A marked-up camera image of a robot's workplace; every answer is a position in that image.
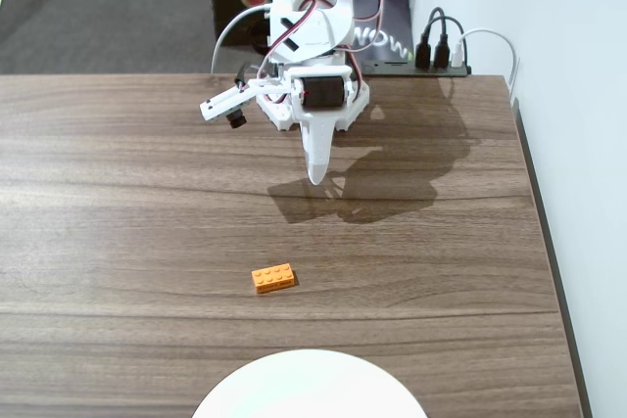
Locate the black round object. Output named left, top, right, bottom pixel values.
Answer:
left=246, top=16, right=271, bottom=55

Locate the white round plate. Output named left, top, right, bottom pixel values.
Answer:
left=190, top=348, right=428, bottom=418

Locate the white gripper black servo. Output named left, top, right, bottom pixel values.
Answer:
left=281, top=64, right=363, bottom=187

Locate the white and black camera cable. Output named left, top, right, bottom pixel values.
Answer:
left=210, top=4, right=271, bottom=94

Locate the short red black servo wire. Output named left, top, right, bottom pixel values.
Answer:
left=257, top=0, right=319, bottom=84

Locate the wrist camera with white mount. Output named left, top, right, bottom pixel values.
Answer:
left=198, top=78, right=291, bottom=130

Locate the black power strip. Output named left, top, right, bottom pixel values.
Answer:
left=361, top=59, right=472, bottom=77

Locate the white plug with cable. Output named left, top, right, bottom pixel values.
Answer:
left=451, top=27, right=520, bottom=102

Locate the orange lego block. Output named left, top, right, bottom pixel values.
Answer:
left=251, top=263, right=299, bottom=295

